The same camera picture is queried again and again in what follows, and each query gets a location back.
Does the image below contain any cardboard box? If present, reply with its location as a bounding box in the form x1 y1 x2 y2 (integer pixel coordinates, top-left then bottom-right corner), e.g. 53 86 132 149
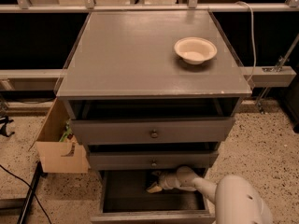
35 99 89 174

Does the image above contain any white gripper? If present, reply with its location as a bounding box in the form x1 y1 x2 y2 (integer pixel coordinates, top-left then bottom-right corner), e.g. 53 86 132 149
147 171 178 193

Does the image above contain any black floor bar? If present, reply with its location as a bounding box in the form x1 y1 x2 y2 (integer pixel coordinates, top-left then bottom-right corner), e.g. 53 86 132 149
17 161 45 224

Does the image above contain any white cable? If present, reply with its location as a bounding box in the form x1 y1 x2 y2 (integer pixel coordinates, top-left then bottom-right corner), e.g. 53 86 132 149
235 1 258 83

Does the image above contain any metal rail frame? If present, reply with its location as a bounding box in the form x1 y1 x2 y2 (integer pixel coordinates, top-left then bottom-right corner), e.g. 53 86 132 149
0 0 299 91

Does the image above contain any black clamp on floor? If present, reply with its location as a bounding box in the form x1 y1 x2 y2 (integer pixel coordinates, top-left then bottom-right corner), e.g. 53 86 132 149
0 116 14 137

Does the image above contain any grey drawer cabinet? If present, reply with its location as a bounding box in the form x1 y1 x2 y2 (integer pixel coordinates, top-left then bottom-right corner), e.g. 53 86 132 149
55 9 253 224

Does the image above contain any green packet in box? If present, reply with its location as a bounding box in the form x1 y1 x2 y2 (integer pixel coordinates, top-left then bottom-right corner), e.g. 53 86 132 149
60 120 72 142

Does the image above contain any grey top drawer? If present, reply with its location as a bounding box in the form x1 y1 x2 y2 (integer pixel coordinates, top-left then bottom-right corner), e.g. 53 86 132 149
70 118 235 145

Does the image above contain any grey bottom drawer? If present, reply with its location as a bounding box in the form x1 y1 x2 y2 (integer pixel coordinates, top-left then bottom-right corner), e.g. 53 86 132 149
91 170 216 224

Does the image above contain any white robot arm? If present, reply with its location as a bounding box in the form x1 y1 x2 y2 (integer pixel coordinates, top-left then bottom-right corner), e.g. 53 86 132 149
146 166 273 224

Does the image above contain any black floor cable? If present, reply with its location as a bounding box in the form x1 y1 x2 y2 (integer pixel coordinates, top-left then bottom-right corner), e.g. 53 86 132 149
0 163 53 224

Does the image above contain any grey middle drawer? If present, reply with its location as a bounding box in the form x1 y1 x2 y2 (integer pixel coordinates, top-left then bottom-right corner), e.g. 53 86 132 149
89 151 219 170

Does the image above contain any grey drawer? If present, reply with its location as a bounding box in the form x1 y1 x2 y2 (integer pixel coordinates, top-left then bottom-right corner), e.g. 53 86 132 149
91 170 216 224
70 118 235 145
89 151 219 170

